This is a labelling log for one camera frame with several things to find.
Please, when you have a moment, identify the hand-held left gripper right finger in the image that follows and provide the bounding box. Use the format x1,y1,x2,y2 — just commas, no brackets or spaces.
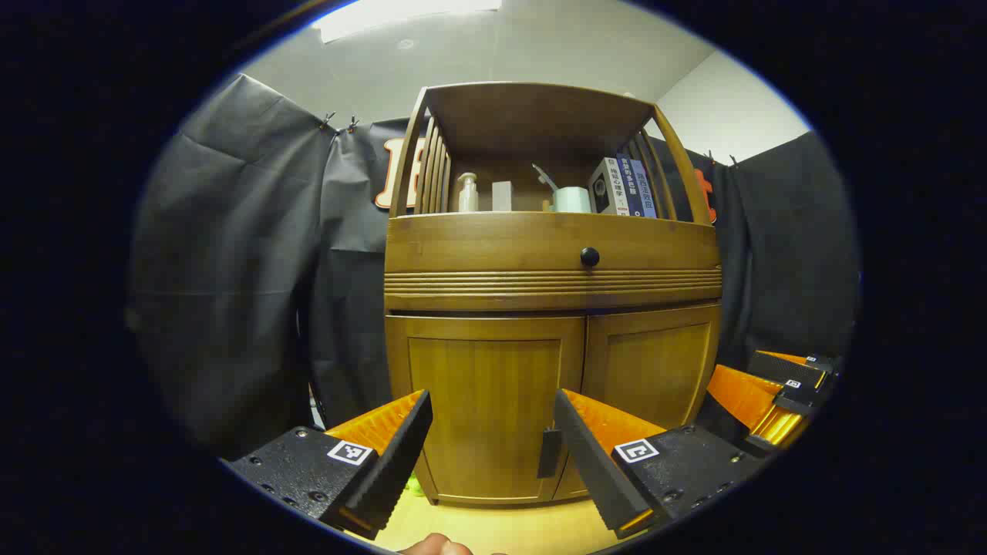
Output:
552,388,766,540

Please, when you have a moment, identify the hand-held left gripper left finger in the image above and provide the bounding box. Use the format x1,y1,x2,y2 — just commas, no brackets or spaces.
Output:
222,389,434,541

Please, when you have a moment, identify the black door handle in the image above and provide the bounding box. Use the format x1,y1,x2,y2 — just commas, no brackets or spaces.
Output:
537,428,564,479

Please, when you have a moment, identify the wooden shoe cabinet door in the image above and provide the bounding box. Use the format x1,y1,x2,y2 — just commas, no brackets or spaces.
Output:
554,303,722,500
386,314,587,506

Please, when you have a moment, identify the wooden double-door shoe cabinet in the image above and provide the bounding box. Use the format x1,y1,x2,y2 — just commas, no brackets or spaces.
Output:
383,81,724,508

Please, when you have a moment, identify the wooden cabinet drawer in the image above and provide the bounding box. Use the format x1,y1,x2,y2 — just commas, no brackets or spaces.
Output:
384,212,724,313

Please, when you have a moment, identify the light blue book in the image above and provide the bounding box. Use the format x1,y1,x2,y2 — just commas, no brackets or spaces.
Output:
632,159,659,219

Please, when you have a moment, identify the dark blue book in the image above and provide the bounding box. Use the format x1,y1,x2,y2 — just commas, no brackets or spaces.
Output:
617,153,645,218

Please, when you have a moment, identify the black backdrop cloth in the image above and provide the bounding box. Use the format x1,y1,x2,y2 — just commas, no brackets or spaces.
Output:
127,73,861,457

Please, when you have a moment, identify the white mug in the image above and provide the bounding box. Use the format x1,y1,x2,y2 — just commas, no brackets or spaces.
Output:
551,187,592,214

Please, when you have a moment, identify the ceiling light panel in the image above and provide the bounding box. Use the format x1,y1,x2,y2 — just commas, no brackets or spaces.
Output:
312,0,503,44

